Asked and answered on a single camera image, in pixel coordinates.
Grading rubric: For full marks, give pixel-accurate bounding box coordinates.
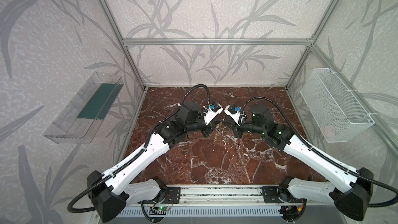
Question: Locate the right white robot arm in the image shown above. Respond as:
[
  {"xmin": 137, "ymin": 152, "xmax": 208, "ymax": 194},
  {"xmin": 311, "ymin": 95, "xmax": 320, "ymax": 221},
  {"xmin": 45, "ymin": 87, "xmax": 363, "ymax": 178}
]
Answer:
[{"xmin": 225, "ymin": 105, "xmax": 373, "ymax": 221}]

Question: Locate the clear plastic wall tray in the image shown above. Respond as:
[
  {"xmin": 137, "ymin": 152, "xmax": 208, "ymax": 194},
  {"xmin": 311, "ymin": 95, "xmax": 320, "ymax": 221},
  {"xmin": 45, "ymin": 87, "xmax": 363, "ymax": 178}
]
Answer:
[{"xmin": 44, "ymin": 72, "xmax": 124, "ymax": 144}]

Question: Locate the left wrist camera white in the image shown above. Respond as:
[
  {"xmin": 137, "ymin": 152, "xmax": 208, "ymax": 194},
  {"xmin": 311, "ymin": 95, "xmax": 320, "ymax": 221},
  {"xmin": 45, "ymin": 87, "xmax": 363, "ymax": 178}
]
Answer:
[{"xmin": 204, "ymin": 102, "xmax": 223, "ymax": 125}]

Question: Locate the silver metal key holder plate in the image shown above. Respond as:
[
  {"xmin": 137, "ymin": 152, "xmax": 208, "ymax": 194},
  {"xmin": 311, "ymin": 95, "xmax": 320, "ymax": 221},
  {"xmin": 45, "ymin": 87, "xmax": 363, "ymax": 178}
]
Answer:
[{"xmin": 215, "ymin": 122, "xmax": 223, "ymax": 140}]

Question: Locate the left black corrugated cable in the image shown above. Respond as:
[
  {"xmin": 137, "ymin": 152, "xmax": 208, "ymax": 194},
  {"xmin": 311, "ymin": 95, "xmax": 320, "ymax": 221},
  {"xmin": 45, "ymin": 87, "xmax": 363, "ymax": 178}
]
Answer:
[{"xmin": 67, "ymin": 83, "xmax": 211, "ymax": 214}]

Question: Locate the left circuit board with wires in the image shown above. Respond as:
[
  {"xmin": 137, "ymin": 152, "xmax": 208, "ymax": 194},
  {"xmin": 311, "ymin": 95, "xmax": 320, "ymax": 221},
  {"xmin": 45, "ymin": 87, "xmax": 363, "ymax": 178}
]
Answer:
[{"xmin": 139, "ymin": 195, "xmax": 174, "ymax": 224}]

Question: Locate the aluminium cage frame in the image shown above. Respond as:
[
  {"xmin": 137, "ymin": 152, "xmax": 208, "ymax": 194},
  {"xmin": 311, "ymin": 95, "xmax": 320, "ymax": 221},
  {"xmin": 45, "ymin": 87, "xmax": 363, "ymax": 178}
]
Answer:
[{"xmin": 86, "ymin": 0, "xmax": 398, "ymax": 156}]

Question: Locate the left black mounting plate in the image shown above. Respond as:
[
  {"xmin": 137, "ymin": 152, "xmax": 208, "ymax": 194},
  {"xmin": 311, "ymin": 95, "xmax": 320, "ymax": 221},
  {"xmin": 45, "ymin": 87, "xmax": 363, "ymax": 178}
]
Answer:
[{"xmin": 143, "ymin": 187, "xmax": 181, "ymax": 204}]

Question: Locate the right black corrugated cable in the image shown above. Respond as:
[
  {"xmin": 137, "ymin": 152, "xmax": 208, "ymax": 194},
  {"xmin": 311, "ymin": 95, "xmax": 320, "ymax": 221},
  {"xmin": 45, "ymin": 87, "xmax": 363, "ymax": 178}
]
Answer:
[{"xmin": 240, "ymin": 96, "xmax": 398, "ymax": 208}]

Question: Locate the white wire mesh basket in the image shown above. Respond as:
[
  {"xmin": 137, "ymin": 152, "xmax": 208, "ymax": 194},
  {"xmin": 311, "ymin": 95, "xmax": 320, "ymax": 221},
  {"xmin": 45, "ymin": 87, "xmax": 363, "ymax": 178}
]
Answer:
[{"xmin": 300, "ymin": 68, "xmax": 375, "ymax": 143}]

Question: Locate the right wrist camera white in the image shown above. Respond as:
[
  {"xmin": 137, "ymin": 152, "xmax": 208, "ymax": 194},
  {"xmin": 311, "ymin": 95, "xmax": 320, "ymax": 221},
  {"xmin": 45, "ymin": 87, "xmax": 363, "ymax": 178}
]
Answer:
[{"xmin": 224, "ymin": 105, "xmax": 247, "ymax": 126}]

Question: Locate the black mounting plate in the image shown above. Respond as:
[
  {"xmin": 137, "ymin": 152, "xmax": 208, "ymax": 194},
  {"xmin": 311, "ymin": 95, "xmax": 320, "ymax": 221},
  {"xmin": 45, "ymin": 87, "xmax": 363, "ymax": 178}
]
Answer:
[
  {"xmin": 260, "ymin": 186, "xmax": 303, "ymax": 204},
  {"xmin": 143, "ymin": 187, "xmax": 181, "ymax": 204}
]

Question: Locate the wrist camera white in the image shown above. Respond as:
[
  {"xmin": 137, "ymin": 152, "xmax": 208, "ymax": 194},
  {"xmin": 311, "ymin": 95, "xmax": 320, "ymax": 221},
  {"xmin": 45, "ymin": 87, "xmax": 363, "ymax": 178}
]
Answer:
[
  {"xmin": 224, "ymin": 105, "xmax": 247, "ymax": 126},
  {"xmin": 204, "ymin": 102, "xmax": 223, "ymax": 125}
]

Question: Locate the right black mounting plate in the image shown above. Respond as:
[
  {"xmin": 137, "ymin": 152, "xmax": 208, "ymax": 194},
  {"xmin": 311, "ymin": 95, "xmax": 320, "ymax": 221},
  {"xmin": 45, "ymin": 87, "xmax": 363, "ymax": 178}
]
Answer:
[{"xmin": 260, "ymin": 186, "xmax": 303, "ymax": 204}]

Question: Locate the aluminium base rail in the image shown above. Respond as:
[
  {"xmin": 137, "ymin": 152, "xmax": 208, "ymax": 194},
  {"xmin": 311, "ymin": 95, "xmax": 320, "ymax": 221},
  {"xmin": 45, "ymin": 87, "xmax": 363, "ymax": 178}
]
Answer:
[{"xmin": 90, "ymin": 184, "xmax": 352, "ymax": 207}]

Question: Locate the right connector with wires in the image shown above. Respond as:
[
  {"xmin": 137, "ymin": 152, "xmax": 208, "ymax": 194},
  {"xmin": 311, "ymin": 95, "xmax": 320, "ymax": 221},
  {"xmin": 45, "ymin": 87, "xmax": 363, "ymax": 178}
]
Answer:
[{"xmin": 279, "ymin": 199, "xmax": 307, "ymax": 224}]

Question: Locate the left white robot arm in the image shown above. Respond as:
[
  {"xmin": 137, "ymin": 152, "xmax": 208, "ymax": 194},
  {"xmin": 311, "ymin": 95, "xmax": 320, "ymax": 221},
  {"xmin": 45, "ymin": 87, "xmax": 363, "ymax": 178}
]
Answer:
[{"xmin": 87, "ymin": 102, "xmax": 223, "ymax": 223}]

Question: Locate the black corrugated cable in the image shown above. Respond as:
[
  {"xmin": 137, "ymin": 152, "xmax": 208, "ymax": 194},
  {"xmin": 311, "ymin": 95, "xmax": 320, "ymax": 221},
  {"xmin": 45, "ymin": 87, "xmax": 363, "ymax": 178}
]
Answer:
[
  {"xmin": 67, "ymin": 83, "xmax": 211, "ymax": 214},
  {"xmin": 240, "ymin": 96, "xmax": 398, "ymax": 208}
]

